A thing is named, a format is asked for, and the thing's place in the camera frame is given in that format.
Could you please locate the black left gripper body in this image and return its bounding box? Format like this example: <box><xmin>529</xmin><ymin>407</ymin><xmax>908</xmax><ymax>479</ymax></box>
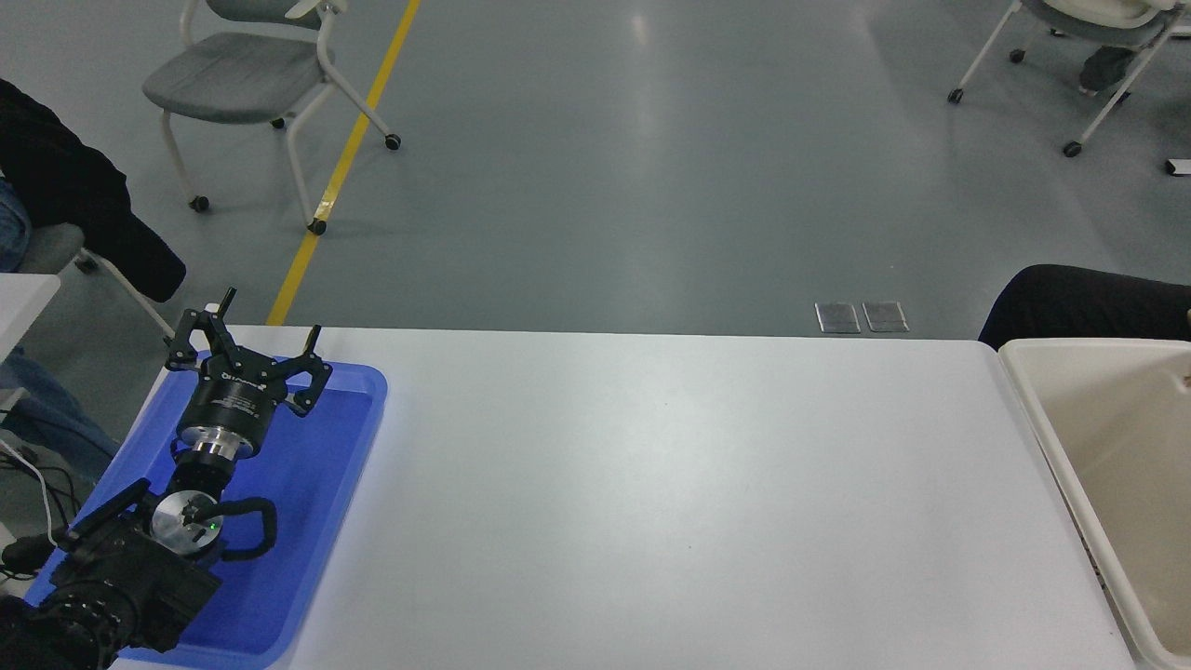
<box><xmin>180</xmin><ymin>352</ymin><xmax>292</xmax><ymax>440</ymax></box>

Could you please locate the blue plastic tray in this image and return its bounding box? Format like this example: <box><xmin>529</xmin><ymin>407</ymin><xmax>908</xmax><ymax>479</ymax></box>
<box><xmin>25</xmin><ymin>352</ymin><xmax>389</xmax><ymax>670</ymax></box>

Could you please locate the grey seat chair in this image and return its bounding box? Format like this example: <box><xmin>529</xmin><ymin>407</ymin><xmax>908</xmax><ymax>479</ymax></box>
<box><xmin>13</xmin><ymin>223</ymin><xmax>178</xmax><ymax>343</ymax></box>

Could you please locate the small white table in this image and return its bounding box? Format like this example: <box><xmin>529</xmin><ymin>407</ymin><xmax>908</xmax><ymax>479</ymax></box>
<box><xmin>0</xmin><ymin>274</ymin><xmax>61</xmax><ymax>360</ymax></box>

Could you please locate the person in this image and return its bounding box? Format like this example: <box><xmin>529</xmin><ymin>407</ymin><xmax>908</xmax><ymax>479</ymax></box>
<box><xmin>0</xmin><ymin>79</ymin><xmax>188</xmax><ymax>481</ymax></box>
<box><xmin>978</xmin><ymin>264</ymin><xmax>1191</xmax><ymax>351</ymax></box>
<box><xmin>1079</xmin><ymin>45</ymin><xmax>1139</xmax><ymax>97</ymax></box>

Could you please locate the grey wheeled chair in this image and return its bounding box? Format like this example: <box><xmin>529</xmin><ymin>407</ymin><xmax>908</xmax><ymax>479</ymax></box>
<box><xmin>141</xmin><ymin>0</ymin><xmax>403</xmax><ymax>236</ymax></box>

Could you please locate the large pale bin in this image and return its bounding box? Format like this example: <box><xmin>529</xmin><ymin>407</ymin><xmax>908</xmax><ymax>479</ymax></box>
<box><xmin>997</xmin><ymin>337</ymin><xmax>1191</xmax><ymax>670</ymax></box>

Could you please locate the white-framed wheeled chair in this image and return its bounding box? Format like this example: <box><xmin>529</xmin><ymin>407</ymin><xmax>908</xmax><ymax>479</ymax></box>
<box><xmin>947</xmin><ymin>0</ymin><xmax>1191</xmax><ymax>158</ymax></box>

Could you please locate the white cable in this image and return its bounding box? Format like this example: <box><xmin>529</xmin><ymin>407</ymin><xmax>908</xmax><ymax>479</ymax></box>
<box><xmin>0</xmin><ymin>441</ymin><xmax>59</xmax><ymax>548</ymax></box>

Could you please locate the black cable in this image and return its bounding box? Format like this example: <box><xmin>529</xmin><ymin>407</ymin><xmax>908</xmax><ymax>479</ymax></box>
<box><xmin>0</xmin><ymin>447</ymin><xmax>87</xmax><ymax>583</ymax></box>

